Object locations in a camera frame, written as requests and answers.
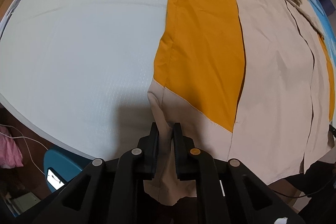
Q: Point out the smartphone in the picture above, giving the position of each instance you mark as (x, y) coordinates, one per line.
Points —
(55, 178)

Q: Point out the blue round stool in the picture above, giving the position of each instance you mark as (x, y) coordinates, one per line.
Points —
(65, 161)

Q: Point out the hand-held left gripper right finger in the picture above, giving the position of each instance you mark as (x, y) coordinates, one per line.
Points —
(178, 153)

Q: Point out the light blue bed sheet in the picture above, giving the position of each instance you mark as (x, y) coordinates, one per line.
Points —
(78, 56)

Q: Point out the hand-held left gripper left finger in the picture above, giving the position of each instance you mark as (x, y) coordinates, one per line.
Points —
(153, 150)

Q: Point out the white paper scrap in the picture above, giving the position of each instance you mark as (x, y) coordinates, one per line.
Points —
(281, 220)

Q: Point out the pink cloth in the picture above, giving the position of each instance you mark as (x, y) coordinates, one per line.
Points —
(9, 148)

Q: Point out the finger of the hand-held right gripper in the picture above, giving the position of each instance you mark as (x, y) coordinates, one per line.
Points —
(333, 134)

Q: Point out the person's dark clothing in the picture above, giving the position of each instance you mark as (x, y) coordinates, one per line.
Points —
(320, 176)

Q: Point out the beige and orange hooded coat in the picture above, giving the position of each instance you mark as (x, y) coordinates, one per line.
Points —
(275, 69)

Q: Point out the white box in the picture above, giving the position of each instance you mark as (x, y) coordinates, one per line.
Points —
(23, 203)

